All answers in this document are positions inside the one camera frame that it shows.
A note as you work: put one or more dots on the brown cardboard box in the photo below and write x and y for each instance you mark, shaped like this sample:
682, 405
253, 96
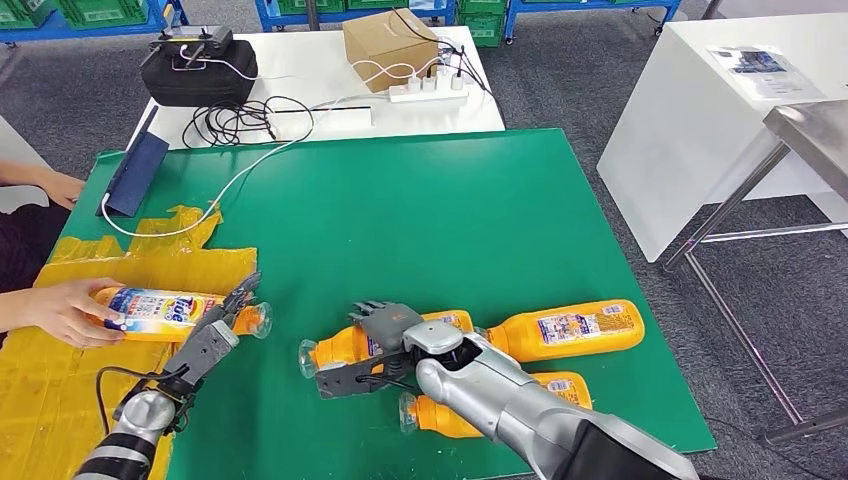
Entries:
387, 46

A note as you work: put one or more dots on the white table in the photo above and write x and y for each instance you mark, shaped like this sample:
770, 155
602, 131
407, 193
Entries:
301, 60

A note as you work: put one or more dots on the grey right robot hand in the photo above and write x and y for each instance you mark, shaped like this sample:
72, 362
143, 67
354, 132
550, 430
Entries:
387, 324

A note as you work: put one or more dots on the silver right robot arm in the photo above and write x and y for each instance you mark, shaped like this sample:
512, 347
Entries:
517, 411

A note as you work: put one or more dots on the white flat box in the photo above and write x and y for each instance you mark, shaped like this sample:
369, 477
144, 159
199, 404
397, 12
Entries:
321, 124

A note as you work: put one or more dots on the person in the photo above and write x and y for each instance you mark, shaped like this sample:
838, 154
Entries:
26, 252

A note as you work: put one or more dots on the green plastic crate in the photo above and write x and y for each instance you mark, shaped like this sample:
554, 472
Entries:
102, 12
482, 26
20, 12

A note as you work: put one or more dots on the yellow taped cardboard sheet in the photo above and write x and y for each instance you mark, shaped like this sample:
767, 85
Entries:
53, 397

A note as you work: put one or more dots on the black remote controller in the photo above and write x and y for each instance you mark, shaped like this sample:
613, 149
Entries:
202, 36

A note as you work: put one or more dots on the person's right forearm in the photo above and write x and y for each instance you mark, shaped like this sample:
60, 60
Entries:
13, 312

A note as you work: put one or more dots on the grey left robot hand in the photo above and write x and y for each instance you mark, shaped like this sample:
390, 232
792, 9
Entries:
202, 351

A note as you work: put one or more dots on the blue shelf rack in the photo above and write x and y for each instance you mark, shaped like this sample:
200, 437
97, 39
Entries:
40, 33
509, 25
281, 18

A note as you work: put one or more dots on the printed paper sheet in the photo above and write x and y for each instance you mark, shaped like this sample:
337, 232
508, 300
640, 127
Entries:
765, 73

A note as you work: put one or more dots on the white charger plug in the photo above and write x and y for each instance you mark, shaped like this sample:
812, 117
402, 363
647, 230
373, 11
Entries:
458, 82
430, 83
414, 86
444, 78

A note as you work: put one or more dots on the orange Tide detergent bottle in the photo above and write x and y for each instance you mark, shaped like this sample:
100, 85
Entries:
338, 351
523, 334
152, 314
437, 420

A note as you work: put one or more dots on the person's left forearm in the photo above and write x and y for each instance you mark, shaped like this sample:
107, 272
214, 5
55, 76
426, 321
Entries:
16, 172

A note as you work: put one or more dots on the white cabinet desk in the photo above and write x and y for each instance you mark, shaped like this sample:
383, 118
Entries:
682, 139

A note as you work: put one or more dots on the white power strip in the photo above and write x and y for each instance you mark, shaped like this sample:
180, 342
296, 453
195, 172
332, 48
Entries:
429, 97

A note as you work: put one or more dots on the person's right hand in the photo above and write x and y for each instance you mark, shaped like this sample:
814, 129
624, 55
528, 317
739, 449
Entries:
66, 311

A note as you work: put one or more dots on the person's left hand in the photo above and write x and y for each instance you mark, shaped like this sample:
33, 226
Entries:
63, 189

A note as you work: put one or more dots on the black carrying case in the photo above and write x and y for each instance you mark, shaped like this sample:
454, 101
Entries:
199, 86

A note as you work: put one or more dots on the green table mat board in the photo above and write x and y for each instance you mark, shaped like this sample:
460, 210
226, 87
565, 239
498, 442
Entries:
430, 218

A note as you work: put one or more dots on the stainless steel table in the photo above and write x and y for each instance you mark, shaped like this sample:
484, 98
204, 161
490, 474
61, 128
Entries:
815, 132

